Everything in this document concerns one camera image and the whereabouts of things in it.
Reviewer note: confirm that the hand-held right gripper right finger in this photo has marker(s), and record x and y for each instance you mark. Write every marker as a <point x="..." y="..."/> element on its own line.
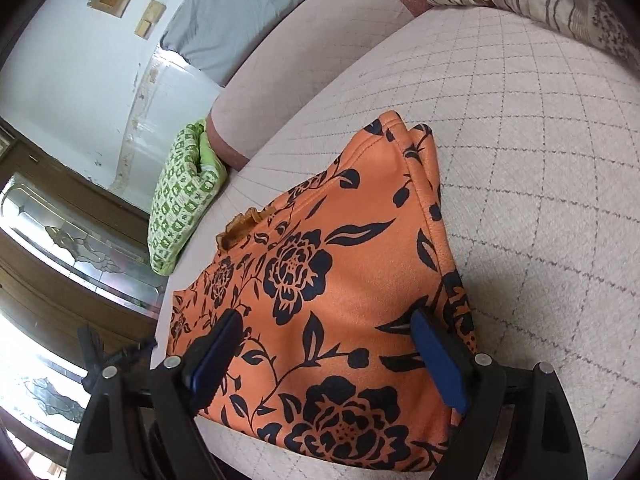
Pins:
<point x="440" y="360"/>

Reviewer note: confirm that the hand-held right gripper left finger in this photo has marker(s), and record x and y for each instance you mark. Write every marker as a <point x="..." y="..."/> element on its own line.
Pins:
<point x="215" y="360"/>

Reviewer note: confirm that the orange black floral blouse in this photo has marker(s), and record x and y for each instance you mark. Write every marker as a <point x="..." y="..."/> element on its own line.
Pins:
<point x="350" y="285"/>

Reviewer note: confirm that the green white patterned pillow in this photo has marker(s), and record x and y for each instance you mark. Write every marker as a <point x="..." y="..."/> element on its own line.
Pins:
<point x="180" y="210"/>

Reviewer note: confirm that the wooden door with patterned glass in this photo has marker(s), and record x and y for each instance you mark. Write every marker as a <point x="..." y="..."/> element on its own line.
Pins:
<point x="65" y="260"/>

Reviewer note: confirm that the pink bolster cushion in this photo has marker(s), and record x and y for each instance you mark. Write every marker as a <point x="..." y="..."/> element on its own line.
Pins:
<point x="300" y="50"/>

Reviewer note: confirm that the grey pillow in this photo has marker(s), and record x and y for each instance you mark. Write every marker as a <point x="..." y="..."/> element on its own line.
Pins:
<point x="240" y="15"/>

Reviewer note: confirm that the large striped floral pillow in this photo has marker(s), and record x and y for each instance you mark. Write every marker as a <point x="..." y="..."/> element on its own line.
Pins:
<point x="575" y="5"/>

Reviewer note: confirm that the beige wall switch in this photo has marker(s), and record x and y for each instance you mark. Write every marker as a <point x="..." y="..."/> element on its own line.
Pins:
<point x="150" y="20"/>

